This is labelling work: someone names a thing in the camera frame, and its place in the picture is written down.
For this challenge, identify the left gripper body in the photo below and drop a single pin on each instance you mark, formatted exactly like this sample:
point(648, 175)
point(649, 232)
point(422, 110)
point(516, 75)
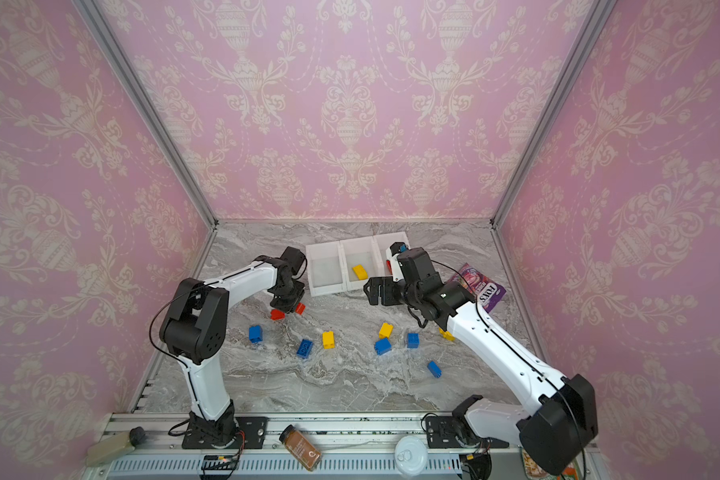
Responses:
point(288, 298)

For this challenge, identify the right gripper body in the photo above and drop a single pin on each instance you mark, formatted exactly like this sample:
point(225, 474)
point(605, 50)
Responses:
point(390, 291)

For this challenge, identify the yellow long lego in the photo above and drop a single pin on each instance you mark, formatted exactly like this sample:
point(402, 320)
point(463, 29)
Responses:
point(360, 272)

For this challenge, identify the blue square lego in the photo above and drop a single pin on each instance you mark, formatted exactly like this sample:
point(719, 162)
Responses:
point(412, 340)

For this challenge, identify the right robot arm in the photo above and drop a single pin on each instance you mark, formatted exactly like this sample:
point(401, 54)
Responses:
point(557, 417)

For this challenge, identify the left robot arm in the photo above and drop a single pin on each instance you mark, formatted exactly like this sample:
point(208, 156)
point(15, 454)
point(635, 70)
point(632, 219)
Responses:
point(194, 330)

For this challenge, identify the yellow lego center right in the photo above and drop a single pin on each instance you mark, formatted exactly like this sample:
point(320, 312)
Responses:
point(385, 330)

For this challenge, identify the white left bin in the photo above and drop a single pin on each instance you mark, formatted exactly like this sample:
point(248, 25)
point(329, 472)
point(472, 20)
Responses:
point(325, 273)

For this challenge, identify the white bin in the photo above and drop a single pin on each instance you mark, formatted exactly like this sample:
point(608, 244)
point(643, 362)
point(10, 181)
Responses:
point(363, 251)
point(384, 247)
point(325, 273)

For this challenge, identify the white middle bin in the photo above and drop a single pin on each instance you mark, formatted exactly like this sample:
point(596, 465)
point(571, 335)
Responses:
point(363, 251)

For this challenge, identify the white right bin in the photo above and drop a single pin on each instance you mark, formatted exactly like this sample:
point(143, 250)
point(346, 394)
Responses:
point(384, 247)

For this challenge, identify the blue lego left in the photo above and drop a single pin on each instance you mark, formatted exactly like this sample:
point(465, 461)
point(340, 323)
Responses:
point(255, 334)

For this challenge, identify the blue lego center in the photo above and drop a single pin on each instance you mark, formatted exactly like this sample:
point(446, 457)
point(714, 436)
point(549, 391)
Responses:
point(382, 346)

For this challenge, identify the blue long lego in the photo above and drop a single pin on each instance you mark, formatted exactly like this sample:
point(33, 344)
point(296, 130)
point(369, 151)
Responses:
point(304, 349)

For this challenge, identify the yellow lego far right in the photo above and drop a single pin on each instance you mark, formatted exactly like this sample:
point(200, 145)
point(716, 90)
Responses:
point(447, 335)

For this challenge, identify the blue lego front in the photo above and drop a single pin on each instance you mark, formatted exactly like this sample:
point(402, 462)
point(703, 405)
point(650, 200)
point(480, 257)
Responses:
point(434, 369)

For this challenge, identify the purple candy bag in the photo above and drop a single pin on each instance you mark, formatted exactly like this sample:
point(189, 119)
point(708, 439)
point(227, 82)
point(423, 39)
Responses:
point(488, 291)

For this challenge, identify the brown spice jar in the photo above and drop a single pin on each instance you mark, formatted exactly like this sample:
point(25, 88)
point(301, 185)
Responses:
point(300, 447)

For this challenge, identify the white round lid can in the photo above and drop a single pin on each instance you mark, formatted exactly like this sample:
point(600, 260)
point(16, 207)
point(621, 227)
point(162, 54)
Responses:
point(411, 456)

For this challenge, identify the food packet bag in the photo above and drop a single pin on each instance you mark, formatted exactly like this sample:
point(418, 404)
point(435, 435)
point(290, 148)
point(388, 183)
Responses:
point(534, 472)

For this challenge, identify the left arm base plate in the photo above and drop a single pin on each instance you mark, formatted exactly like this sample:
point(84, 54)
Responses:
point(251, 429)

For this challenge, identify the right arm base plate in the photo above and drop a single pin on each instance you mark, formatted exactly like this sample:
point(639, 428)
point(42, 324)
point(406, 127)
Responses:
point(444, 432)

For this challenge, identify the aluminium front rail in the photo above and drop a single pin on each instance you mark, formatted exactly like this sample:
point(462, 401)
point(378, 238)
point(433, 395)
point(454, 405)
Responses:
point(353, 446)

